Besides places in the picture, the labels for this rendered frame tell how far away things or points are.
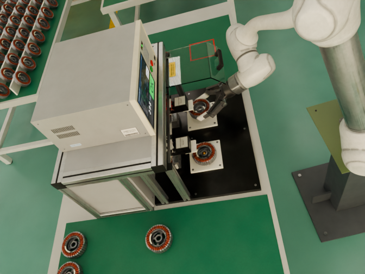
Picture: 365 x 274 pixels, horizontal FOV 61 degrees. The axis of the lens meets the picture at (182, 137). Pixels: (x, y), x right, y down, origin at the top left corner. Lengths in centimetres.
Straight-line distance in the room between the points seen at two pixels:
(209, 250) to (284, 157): 118
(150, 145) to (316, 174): 137
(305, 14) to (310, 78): 196
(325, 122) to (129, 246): 103
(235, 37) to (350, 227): 132
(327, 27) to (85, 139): 88
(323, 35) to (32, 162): 271
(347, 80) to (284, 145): 140
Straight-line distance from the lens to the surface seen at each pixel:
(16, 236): 284
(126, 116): 109
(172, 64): 147
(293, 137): 241
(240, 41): 140
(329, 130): 154
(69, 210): 165
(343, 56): 97
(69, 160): 129
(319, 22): 84
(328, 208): 216
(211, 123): 156
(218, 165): 142
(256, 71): 137
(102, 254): 148
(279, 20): 121
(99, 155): 122
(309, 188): 220
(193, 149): 137
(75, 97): 116
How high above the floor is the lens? 201
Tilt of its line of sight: 52 degrees down
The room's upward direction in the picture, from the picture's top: 25 degrees counter-clockwise
